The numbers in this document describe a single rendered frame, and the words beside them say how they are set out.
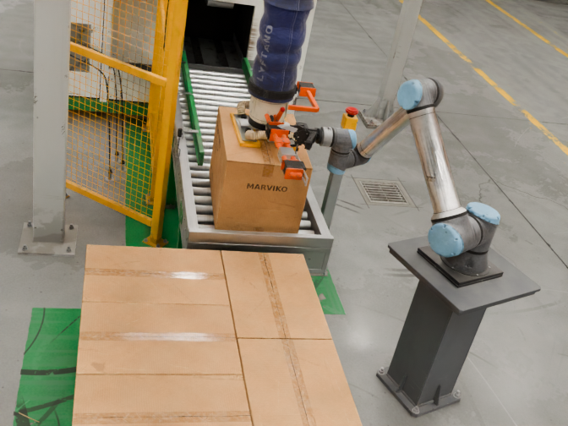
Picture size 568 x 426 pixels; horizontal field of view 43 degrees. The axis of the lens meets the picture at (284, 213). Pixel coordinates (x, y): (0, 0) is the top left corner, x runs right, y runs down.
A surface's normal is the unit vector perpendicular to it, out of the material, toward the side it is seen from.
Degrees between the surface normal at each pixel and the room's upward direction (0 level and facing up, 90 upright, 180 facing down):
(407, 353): 90
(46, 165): 90
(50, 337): 0
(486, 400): 0
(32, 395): 0
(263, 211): 90
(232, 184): 90
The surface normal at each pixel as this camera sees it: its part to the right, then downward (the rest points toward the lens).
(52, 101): 0.18, 0.54
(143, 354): 0.18, -0.84
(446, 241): -0.71, 0.30
